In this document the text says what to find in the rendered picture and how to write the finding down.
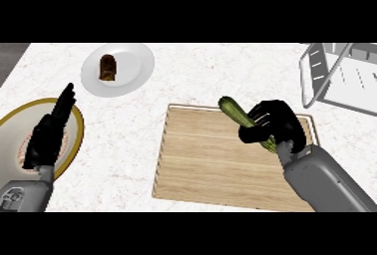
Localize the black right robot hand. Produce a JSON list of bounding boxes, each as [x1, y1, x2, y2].
[[236, 100, 307, 154]]

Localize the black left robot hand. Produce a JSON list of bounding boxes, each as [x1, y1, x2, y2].
[[22, 82, 78, 170]]

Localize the green squash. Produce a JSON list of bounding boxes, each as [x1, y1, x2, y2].
[[215, 96, 279, 154]]

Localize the pale wooden tray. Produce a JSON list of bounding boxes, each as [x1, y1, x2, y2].
[[150, 103, 320, 213]]

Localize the gold-rimmed white plate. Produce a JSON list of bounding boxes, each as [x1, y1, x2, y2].
[[0, 97, 87, 182]]

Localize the brown pastry piece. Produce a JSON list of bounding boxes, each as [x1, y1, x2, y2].
[[97, 54, 118, 83]]

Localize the white round plate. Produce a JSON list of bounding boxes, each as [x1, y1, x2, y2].
[[79, 43, 156, 99]]

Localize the grey wire tiered basket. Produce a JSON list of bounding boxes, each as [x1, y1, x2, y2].
[[298, 43, 377, 118]]

